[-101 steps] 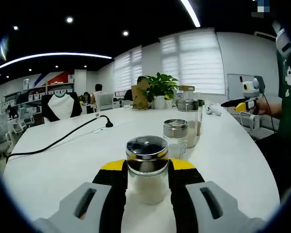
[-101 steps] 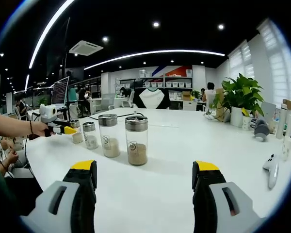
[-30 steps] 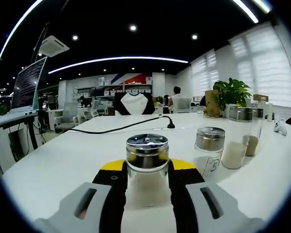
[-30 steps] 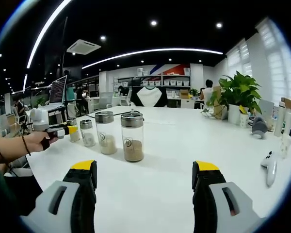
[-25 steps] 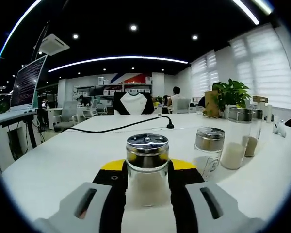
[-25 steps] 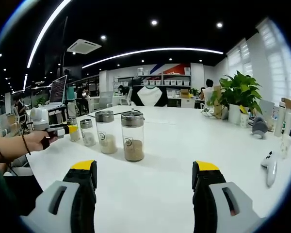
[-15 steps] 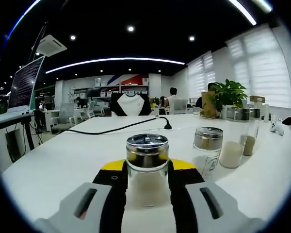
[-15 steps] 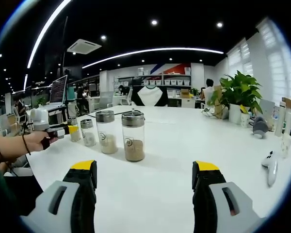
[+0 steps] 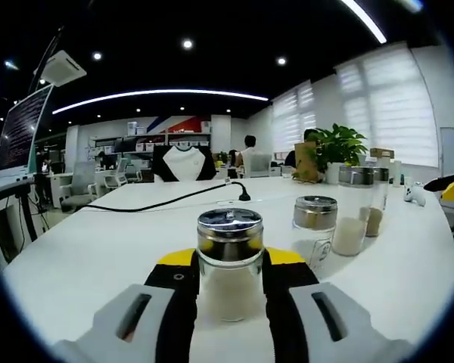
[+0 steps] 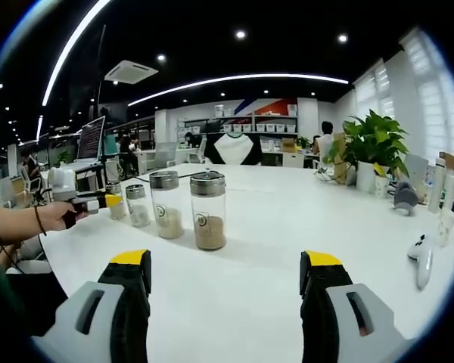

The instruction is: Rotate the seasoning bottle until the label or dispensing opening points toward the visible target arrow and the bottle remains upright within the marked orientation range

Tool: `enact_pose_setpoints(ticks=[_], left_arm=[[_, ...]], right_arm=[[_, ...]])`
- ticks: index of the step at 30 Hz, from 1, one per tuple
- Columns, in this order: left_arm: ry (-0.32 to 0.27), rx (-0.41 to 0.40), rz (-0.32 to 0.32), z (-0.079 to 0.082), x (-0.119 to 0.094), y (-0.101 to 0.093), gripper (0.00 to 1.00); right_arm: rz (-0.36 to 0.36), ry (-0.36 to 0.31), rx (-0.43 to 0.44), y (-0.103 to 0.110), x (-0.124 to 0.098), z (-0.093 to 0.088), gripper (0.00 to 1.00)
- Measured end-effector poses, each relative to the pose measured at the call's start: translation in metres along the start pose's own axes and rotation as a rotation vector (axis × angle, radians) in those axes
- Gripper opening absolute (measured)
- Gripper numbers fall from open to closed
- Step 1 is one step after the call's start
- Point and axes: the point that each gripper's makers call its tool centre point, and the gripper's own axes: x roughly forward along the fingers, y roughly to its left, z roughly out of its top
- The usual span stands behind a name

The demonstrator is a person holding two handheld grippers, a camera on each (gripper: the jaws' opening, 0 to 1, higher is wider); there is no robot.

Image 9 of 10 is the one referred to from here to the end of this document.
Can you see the white ceiling light strip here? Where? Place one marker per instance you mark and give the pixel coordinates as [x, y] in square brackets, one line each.
[155, 92]
[367, 19]

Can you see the black and white shirt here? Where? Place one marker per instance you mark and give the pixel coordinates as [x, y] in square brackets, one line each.
[183, 164]

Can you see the small green desk plant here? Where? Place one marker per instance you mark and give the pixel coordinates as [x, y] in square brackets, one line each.
[222, 159]

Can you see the white office chair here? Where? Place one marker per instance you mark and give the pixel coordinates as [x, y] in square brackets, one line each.
[133, 173]
[115, 174]
[260, 166]

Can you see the white laptop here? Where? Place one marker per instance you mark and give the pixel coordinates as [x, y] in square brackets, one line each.
[22, 128]

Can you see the grey metal shelf unit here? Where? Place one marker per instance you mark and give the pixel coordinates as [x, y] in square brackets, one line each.
[151, 136]

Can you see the grey office chair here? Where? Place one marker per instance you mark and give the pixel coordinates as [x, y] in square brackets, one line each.
[79, 181]

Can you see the green potted plant white pot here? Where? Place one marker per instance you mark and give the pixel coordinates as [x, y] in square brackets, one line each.
[344, 143]

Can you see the wide white window blind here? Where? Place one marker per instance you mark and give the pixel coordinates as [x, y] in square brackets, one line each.
[389, 109]

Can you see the flat cardboard box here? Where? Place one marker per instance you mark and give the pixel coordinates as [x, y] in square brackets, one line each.
[382, 152]

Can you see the tall seasoning bottle brown powder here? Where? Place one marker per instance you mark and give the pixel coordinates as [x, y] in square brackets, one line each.
[378, 223]

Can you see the brown paper bag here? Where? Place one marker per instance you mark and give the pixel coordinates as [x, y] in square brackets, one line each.
[305, 162]

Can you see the round ceiling spotlights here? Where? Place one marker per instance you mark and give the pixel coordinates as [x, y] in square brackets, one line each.
[187, 44]

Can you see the row of white storage boxes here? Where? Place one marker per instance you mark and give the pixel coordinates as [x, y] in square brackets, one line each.
[181, 144]

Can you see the ceiling air conditioner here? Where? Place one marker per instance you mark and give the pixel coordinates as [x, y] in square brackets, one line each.
[62, 68]

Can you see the short seasoning bottle white powder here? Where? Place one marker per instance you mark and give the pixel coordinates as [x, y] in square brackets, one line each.
[314, 249]

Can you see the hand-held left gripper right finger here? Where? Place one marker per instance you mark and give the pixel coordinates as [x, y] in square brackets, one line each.
[348, 336]

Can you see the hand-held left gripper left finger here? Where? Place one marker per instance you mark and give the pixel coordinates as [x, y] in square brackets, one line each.
[113, 336]

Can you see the white game controller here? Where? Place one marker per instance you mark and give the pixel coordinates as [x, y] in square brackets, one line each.
[415, 193]

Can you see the narrow white window blind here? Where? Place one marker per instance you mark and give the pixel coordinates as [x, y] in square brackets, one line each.
[293, 121]

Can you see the short seasoning bottle beige powder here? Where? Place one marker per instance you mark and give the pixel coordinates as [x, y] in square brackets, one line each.
[231, 298]

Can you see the tall seasoning bottle pale powder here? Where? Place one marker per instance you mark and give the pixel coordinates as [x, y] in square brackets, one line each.
[350, 238]

